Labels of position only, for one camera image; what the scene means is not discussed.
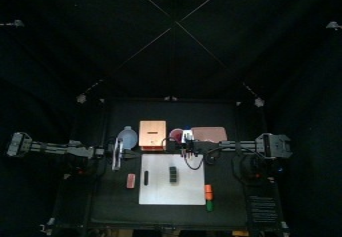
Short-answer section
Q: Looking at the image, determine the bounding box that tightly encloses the red plastic cup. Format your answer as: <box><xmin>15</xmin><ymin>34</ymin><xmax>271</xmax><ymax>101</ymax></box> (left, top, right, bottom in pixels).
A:
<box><xmin>168</xmin><ymin>128</ymin><xmax>186</xmax><ymax>143</ymax></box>

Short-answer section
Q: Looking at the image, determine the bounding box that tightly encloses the grey bowl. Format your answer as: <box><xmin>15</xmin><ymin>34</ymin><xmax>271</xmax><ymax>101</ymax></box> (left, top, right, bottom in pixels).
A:
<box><xmin>116</xmin><ymin>125</ymin><xmax>140</xmax><ymax>151</ymax></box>

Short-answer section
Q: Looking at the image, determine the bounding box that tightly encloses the pink rectangular tray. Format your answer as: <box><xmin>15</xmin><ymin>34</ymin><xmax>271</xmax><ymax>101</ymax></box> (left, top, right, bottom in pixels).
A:
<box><xmin>191</xmin><ymin>126</ymin><xmax>228</xmax><ymax>144</ymax></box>

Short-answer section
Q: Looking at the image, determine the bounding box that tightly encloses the wooden box with red drawer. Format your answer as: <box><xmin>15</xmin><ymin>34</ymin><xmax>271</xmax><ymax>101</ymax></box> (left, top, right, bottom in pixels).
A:
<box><xmin>138</xmin><ymin>120</ymin><xmax>167</xmax><ymax>152</ymax></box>

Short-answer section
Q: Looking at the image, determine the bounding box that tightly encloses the red topped white toy block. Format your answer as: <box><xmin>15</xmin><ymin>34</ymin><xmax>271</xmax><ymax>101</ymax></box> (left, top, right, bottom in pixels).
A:
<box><xmin>126</xmin><ymin>173</ymin><xmax>136</xmax><ymax>190</ymax></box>

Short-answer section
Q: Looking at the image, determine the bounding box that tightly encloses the white cutting board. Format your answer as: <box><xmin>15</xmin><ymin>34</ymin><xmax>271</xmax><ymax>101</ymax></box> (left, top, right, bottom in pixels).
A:
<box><xmin>138</xmin><ymin>153</ymin><xmax>207</xmax><ymax>206</ymax></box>

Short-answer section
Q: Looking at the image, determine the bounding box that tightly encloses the orange toy carrot green top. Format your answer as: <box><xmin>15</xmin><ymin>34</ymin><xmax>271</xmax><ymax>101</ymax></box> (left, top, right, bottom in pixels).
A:
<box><xmin>203</xmin><ymin>183</ymin><xmax>215</xmax><ymax>213</ymax></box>

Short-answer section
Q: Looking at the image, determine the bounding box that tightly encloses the black panel with white text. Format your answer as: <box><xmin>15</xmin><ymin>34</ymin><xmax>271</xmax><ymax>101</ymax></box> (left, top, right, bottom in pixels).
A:
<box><xmin>247</xmin><ymin>195</ymin><xmax>281</xmax><ymax>229</ymax></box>

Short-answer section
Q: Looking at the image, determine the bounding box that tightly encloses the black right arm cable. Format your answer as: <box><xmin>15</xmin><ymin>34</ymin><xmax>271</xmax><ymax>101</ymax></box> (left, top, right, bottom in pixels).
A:
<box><xmin>183</xmin><ymin>152</ymin><xmax>207</xmax><ymax>171</ymax></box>

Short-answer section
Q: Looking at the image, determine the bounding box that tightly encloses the thin diagonal brace wire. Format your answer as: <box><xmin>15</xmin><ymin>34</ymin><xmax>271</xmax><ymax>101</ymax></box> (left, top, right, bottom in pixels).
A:
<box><xmin>83</xmin><ymin>0</ymin><xmax>236</xmax><ymax>98</ymax></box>
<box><xmin>123</xmin><ymin>0</ymin><xmax>259</xmax><ymax>99</ymax></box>

